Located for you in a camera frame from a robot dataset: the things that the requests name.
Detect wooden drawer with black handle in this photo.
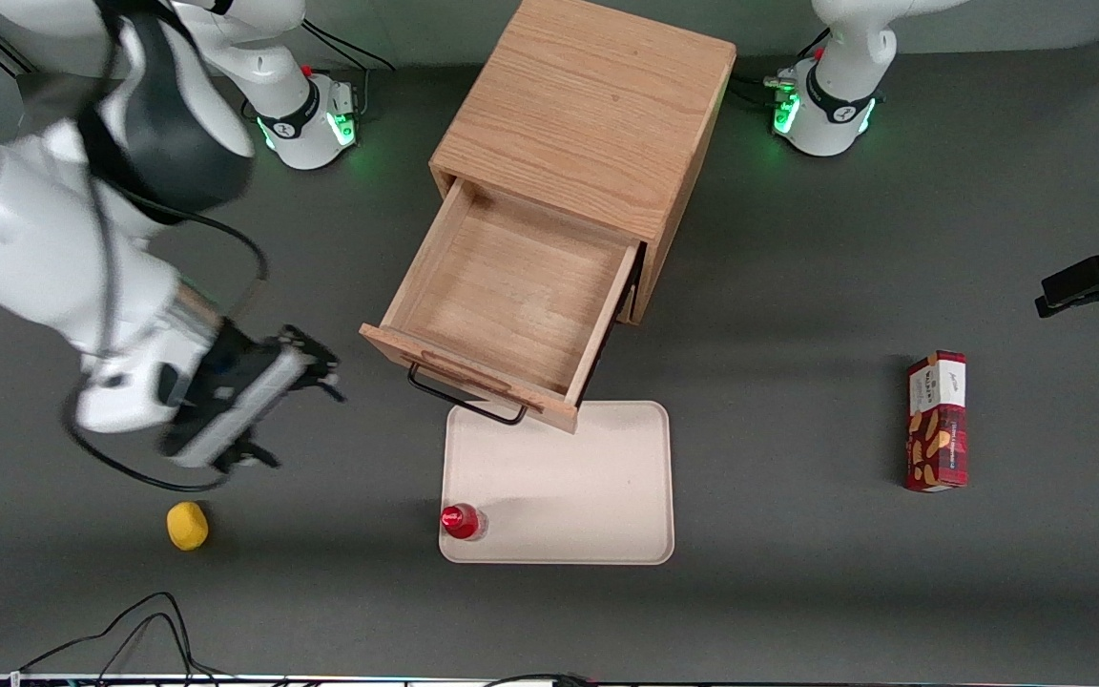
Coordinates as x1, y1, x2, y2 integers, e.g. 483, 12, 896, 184
360, 177, 644, 435

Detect red capped bottle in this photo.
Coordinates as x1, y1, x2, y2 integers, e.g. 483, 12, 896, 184
441, 504, 489, 542

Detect wooden drawer cabinet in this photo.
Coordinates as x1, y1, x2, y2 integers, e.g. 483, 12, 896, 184
429, 0, 737, 327

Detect beige plastic tray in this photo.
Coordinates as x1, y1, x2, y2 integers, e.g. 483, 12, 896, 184
439, 401, 675, 566

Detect black base cables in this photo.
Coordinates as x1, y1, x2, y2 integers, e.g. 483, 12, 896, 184
731, 29, 832, 106
301, 19, 398, 125

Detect red cookie box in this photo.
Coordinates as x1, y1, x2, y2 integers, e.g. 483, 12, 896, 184
903, 350, 970, 493

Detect yellow lemon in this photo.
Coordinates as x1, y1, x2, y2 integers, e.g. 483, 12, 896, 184
166, 501, 210, 552

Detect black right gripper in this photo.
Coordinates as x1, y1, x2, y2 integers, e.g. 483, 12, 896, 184
158, 324, 348, 476

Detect black arm-mounted cable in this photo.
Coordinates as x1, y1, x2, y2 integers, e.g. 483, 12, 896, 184
63, 191, 270, 493

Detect thin black floor cable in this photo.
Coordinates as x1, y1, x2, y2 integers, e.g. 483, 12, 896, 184
20, 592, 226, 684

